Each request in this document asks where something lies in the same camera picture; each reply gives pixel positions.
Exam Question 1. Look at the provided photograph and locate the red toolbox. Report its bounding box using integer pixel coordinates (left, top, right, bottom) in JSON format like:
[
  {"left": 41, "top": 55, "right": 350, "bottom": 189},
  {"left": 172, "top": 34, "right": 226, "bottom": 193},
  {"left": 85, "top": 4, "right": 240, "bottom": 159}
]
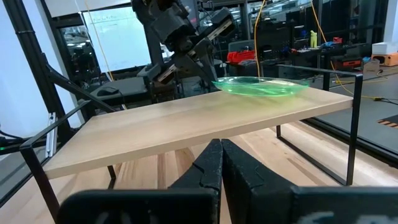
[{"left": 226, "top": 49, "right": 256, "bottom": 65}]

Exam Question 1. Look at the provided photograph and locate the grey desk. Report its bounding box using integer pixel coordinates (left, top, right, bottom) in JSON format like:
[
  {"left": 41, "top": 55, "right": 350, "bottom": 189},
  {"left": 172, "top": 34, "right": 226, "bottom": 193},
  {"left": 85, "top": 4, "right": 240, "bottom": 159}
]
[{"left": 90, "top": 77, "right": 149, "bottom": 105}]

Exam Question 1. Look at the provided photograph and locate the black computer mouse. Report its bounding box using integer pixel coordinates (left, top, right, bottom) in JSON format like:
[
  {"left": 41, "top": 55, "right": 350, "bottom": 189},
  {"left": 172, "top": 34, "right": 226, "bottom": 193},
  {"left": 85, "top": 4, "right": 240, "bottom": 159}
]
[{"left": 96, "top": 86, "right": 121, "bottom": 96}]

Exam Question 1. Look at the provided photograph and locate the brown cardboard box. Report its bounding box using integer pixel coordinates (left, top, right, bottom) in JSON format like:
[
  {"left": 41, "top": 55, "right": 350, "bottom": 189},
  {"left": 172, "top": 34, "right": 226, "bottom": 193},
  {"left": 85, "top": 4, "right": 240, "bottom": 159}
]
[{"left": 363, "top": 58, "right": 381, "bottom": 74}]

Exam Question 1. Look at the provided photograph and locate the thin yellow cable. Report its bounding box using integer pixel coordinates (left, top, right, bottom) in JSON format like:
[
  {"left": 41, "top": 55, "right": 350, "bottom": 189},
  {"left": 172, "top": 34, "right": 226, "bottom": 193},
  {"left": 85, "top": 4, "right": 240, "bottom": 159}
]
[{"left": 84, "top": 0, "right": 115, "bottom": 82}]

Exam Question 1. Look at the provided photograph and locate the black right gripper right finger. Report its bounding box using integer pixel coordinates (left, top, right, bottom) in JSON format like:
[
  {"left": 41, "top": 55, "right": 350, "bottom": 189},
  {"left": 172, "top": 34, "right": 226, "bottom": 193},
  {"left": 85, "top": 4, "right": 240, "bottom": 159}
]
[{"left": 221, "top": 139, "right": 398, "bottom": 224}]

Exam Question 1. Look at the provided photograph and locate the black aluminium rig frame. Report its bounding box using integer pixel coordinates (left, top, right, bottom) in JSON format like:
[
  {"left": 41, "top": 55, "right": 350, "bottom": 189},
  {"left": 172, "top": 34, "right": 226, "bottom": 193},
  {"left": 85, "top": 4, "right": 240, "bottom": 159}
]
[{"left": 0, "top": 0, "right": 398, "bottom": 208}]

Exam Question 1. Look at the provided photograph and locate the green translucent plastic plate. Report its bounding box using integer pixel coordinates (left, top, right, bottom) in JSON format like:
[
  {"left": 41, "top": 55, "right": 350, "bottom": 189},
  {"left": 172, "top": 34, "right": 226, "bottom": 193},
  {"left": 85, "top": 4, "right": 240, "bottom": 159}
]
[{"left": 211, "top": 76, "right": 310, "bottom": 98}]

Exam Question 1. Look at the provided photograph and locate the thick yellow cable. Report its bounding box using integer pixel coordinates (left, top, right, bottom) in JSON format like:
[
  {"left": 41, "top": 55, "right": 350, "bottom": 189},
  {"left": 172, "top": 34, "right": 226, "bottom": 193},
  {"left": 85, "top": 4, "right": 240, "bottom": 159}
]
[{"left": 310, "top": 0, "right": 384, "bottom": 101}]

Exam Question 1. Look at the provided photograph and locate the orange box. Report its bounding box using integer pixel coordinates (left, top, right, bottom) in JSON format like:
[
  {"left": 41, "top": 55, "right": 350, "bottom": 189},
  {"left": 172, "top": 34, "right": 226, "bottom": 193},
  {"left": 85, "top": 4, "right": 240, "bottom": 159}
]
[{"left": 371, "top": 52, "right": 398, "bottom": 67}]

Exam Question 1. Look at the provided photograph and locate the white whiteboard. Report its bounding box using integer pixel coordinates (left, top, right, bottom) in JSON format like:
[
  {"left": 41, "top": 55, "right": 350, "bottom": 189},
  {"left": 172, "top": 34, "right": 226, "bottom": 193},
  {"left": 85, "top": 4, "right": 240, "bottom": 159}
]
[{"left": 82, "top": 6, "right": 153, "bottom": 74}]

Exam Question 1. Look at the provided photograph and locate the silver aluminium corner bracket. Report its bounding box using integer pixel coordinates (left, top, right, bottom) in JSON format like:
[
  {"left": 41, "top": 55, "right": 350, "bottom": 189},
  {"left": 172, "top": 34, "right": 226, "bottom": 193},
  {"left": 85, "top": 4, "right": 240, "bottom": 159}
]
[{"left": 45, "top": 112, "right": 57, "bottom": 158}]

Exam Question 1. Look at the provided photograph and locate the white box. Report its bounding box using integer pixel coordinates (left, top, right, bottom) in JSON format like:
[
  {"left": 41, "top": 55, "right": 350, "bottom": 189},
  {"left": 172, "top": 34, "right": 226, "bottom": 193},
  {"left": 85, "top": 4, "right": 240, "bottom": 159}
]
[{"left": 372, "top": 41, "right": 398, "bottom": 55}]

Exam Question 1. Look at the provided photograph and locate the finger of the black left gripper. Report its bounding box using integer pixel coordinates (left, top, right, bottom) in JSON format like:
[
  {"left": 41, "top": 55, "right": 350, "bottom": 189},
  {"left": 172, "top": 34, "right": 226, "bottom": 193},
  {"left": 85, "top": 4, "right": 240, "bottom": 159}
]
[
  {"left": 194, "top": 39, "right": 218, "bottom": 91},
  {"left": 174, "top": 54, "right": 208, "bottom": 90}
]

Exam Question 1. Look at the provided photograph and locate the wooden shelf with black frame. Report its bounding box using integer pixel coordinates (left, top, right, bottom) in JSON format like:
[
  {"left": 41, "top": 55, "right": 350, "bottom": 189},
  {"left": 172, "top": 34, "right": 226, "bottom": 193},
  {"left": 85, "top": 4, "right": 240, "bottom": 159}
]
[{"left": 19, "top": 63, "right": 364, "bottom": 218}]

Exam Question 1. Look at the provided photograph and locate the hanging yellow cable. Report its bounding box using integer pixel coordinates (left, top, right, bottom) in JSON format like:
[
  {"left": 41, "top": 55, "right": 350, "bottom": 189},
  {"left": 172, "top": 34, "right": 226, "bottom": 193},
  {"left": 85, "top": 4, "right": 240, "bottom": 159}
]
[{"left": 254, "top": 0, "right": 267, "bottom": 78}]

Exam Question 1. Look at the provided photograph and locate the black workbench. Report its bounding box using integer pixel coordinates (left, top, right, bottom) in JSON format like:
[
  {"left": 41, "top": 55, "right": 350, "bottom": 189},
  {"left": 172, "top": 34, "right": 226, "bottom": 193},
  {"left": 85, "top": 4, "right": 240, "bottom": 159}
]
[{"left": 225, "top": 43, "right": 374, "bottom": 78}]

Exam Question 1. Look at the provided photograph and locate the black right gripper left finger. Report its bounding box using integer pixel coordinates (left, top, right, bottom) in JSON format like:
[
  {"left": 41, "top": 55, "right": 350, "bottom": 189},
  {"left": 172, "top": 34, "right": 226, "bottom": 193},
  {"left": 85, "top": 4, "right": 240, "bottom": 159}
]
[{"left": 57, "top": 138, "right": 224, "bottom": 224}]

